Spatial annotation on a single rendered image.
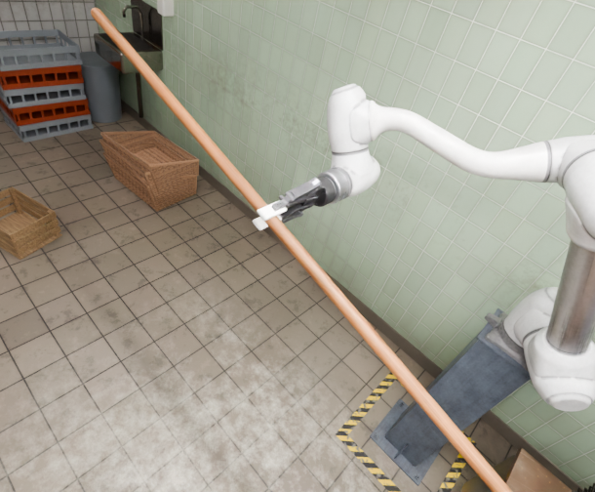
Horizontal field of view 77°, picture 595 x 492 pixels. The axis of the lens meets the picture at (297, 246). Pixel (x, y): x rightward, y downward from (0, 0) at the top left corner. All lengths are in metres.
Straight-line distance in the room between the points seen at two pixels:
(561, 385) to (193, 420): 1.62
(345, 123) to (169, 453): 1.71
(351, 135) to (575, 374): 0.89
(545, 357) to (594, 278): 0.32
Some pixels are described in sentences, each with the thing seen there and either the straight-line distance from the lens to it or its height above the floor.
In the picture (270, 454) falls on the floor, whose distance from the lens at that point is 2.14.
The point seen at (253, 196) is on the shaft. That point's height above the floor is 1.50.
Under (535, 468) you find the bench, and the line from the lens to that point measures 1.98.
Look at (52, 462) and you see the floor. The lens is 2.21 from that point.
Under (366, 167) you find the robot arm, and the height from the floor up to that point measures 1.53.
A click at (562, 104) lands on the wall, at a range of 1.79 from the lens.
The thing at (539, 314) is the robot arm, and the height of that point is 1.22.
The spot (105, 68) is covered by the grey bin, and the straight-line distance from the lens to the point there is 4.15.
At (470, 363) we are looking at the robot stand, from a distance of 1.66.
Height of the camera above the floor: 2.03
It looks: 42 degrees down
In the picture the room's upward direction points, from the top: 16 degrees clockwise
